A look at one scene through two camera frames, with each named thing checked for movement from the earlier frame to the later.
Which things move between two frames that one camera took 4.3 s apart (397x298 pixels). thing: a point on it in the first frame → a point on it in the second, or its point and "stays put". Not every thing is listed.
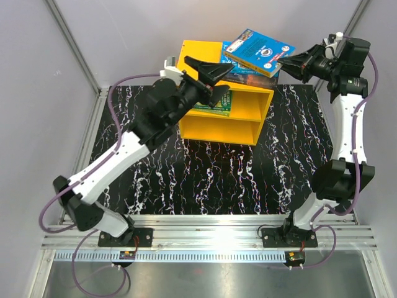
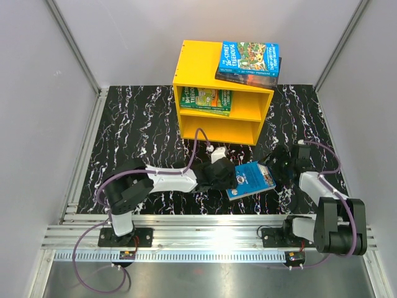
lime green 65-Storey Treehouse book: (218, 112) stays put
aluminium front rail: (218, 232) stays put
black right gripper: (305, 59) → (279, 154)
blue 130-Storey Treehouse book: (258, 52) → (251, 178)
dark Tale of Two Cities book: (254, 79) stays put
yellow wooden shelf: (249, 107) stays put
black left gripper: (211, 73) → (229, 184)
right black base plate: (288, 236) stays put
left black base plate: (136, 237) stays put
